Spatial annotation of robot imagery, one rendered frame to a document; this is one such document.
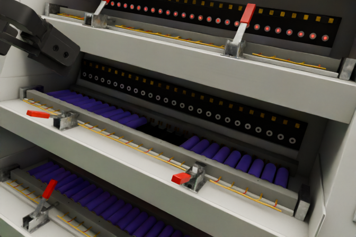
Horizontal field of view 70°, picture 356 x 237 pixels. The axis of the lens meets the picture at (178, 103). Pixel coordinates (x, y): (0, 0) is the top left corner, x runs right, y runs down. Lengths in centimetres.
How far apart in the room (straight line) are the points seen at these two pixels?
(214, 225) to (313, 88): 22
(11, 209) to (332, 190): 56
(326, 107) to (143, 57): 27
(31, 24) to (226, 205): 30
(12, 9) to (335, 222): 35
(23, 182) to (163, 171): 37
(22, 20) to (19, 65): 48
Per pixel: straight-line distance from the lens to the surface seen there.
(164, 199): 40
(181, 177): 32
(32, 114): 47
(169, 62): 39
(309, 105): 35
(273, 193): 40
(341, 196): 35
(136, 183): 41
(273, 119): 50
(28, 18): 19
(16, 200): 66
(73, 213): 59
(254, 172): 43
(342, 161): 35
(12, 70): 65
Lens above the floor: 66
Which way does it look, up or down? 1 degrees down
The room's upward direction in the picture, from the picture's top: 17 degrees clockwise
